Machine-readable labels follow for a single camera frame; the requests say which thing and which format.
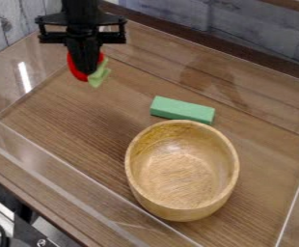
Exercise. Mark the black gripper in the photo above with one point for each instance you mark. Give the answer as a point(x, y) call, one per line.
point(54, 30)

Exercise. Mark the red plush strawberry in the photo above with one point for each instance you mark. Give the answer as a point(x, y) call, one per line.
point(96, 78)

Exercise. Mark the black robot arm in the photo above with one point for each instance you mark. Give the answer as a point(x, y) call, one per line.
point(80, 12)

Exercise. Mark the green foam block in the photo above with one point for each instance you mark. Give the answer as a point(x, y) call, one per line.
point(178, 110)

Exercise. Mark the wooden bowl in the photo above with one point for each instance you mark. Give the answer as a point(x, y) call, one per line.
point(182, 168)

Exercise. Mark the clear acrylic corner bracket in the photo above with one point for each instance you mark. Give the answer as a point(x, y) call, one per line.
point(104, 29)

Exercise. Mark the clear acrylic tray wall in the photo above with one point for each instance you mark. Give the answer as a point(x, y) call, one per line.
point(93, 214)

